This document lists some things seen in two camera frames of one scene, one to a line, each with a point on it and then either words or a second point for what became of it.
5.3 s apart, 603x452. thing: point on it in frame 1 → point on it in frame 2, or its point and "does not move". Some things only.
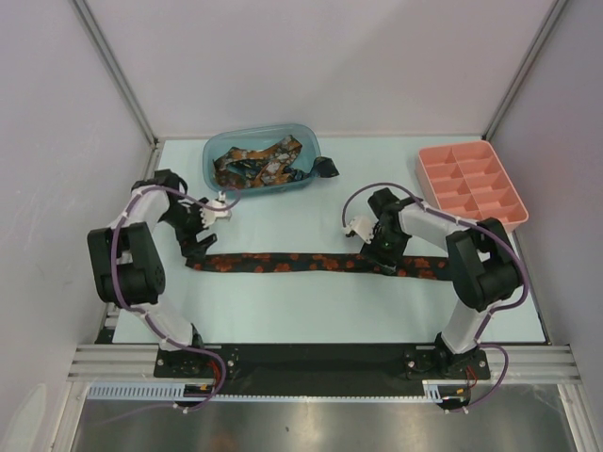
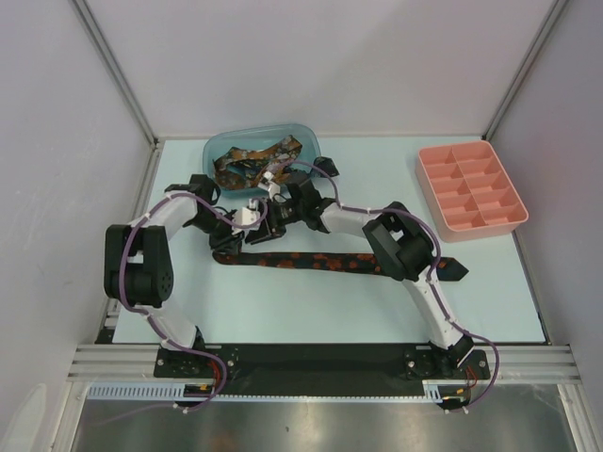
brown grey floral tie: x=248 y=169 does not move
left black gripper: x=187 y=240 → x=228 y=243
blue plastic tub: x=260 y=137 does not move
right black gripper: x=372 y=251 → x=272 y=229
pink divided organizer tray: x=467 y=181 does not move
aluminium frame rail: x=529 y=364 does not move
